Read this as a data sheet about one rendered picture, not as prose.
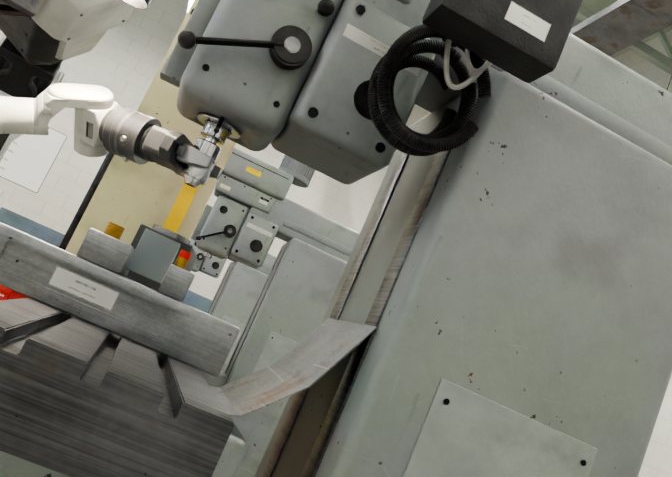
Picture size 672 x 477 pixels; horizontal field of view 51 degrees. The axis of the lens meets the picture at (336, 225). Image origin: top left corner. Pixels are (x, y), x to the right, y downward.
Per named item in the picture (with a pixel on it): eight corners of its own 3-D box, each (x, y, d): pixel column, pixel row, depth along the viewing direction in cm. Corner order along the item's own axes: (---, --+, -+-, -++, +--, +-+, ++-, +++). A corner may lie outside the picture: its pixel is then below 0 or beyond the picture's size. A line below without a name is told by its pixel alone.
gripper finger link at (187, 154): (207, 172, 122) (176, 160, 124) (215, 156, 123) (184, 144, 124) (204, 169, 121) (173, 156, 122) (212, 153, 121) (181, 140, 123)
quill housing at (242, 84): (175, 84, 115) (257, -77, 121) (170, 114, 135) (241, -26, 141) (280, 137, 119) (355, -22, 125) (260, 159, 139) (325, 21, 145)
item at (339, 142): (290, 119, 118) (351, -12, 122) (265, 147, 141) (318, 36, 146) (389, 170, 121) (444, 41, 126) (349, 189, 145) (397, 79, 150)
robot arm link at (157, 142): (185, 120, 121) (126, 97, 124) (159, 170, 119) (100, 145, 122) (207, 147, 133) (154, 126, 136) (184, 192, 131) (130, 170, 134)
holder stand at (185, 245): (100, 304, 147) (143, 217, 150) (117, 306, 168) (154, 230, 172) (154, 327, 148) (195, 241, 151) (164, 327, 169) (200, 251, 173)
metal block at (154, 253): (125, 267, 96) (145, 227, 97) (128, 269, 101) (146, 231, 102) (161, 283, 96) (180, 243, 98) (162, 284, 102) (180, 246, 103)
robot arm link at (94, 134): (116, 118, 123) (63, 97, 125) (112, 172, 128) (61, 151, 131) (154, 101, 132) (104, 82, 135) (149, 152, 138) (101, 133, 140)
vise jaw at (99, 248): (75, 255, 90) (89, 226, 91) (88, 260, 104) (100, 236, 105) (119, 274, 91) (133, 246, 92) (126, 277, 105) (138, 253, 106)
